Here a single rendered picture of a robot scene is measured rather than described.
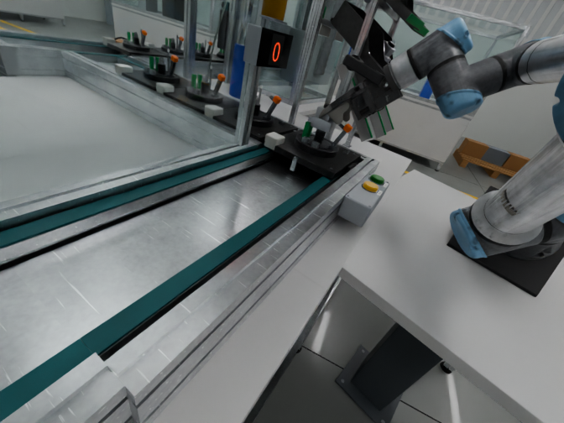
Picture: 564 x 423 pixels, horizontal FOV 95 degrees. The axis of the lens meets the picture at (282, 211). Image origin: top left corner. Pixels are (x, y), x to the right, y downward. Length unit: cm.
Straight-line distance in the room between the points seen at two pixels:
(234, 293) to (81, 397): 16
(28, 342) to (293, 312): 34
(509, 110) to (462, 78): 907
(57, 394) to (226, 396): 18
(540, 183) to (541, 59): 26
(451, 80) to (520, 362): 56
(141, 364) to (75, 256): 22
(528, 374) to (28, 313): 76
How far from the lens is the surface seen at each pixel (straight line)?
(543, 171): 49
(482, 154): 646
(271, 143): 79
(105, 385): 31
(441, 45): 73
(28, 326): 42
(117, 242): 48
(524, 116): 990
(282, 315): 47
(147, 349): 32
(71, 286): 44
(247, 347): 43
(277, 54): 69
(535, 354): 75
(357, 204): 64
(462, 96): 69
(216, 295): 36
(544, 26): 973
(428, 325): 61
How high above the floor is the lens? 124
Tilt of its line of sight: 34 degrees down
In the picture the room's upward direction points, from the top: 16 degrees clockwise
